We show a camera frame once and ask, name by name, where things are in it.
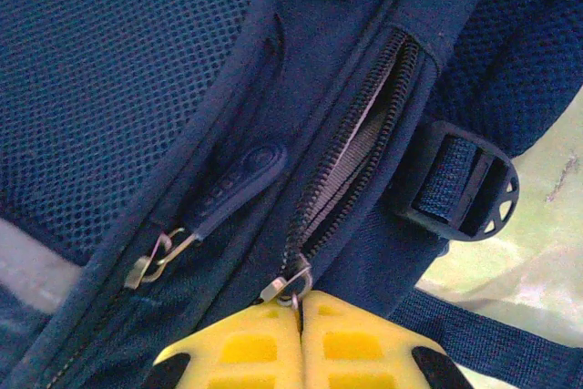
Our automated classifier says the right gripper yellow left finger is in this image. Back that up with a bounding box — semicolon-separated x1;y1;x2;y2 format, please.
140;302;305;389

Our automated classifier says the navy blue backpack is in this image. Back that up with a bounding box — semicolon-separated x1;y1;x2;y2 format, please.
0;0;583;389

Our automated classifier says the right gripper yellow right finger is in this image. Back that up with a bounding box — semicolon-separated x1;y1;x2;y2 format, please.
300;290;475;389

